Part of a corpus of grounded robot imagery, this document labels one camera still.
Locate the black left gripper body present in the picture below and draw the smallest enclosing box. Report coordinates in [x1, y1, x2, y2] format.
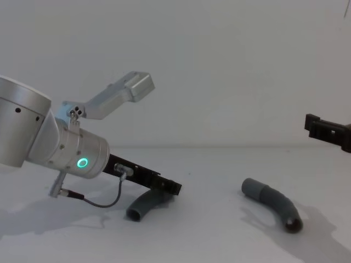
[103, 153, 162, 191]

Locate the grey curved plastic tube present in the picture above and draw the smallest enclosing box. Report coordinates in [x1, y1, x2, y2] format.
[241, 178, 304, 235]
[126, 189, 177, 222]

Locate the white table cloth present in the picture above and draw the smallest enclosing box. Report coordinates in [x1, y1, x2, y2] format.
[0, 144, 351, 263]

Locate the white backdrop curtain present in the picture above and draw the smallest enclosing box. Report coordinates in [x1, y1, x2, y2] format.
[0, 0, 351, 150]

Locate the thin dark gripper cable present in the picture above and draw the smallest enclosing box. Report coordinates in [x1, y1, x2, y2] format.
[60, 163, 135, 209]

